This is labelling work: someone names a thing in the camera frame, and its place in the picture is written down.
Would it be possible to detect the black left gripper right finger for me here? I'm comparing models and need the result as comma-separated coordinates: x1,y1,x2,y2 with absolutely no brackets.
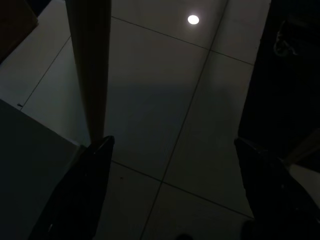
234,136,320,240

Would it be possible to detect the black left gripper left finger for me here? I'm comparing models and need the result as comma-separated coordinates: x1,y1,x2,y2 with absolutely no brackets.
27,135,116,240

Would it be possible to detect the brown wooden panel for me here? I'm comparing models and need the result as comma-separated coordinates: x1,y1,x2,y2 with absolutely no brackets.
0,0,40,65

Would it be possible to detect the black furniture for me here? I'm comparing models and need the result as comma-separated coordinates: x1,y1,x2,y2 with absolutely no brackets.
236,0,320,176

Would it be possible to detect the light wooden table leg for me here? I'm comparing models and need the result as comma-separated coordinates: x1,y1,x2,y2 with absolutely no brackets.
65,0,113,147
283,128,320,167

